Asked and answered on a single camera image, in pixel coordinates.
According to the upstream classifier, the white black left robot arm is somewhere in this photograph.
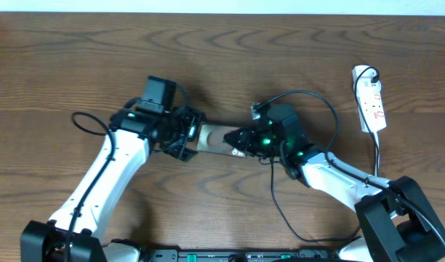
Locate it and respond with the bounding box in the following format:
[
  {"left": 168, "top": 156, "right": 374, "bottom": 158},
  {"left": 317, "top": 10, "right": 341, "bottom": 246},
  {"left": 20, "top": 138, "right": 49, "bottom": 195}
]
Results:
[{"left": 20, "top": 106, "right": 205, "bottom": 261}]

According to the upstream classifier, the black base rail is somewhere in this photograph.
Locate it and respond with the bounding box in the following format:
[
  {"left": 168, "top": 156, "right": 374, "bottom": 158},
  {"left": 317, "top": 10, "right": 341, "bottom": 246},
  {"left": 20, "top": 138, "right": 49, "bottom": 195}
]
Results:
[{"left": 140, "top": 249, "right": 340, "bottom": 262}]

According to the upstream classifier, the black charger cable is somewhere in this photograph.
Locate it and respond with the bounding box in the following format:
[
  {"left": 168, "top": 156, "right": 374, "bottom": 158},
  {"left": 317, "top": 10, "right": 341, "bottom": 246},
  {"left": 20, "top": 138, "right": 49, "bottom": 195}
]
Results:
[{"left": 258, "top": 156, "right": 361, "bottom": 244}]

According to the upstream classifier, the white power strip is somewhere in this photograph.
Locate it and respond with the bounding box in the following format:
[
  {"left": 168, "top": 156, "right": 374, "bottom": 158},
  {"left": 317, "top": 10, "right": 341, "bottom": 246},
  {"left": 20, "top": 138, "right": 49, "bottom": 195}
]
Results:
[{"left": 352, "top": 65, "right": 387, "bottom": 133}]

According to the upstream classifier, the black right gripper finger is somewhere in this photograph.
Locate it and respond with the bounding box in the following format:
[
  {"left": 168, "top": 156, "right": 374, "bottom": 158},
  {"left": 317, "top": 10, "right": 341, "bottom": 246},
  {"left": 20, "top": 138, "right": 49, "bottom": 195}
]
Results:
[
  {"left": 223, "top": 127, "right": 250, "bottom": 146},
  {"left": 230, "top": 145, "right": 254, "bottom": 158}
]

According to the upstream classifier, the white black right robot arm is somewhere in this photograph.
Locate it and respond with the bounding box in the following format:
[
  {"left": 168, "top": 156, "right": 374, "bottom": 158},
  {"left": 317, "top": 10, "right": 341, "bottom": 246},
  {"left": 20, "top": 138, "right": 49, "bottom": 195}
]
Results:
[{"left": 223, "top": 105, "right": 445, "bottom": 261}]

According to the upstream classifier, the white power strip cord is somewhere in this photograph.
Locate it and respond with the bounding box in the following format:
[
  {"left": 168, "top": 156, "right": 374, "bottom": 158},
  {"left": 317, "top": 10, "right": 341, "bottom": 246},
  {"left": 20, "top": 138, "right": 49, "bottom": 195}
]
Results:
[{"left": 372, "top": 131, "right": 380, "bottom": 178}]

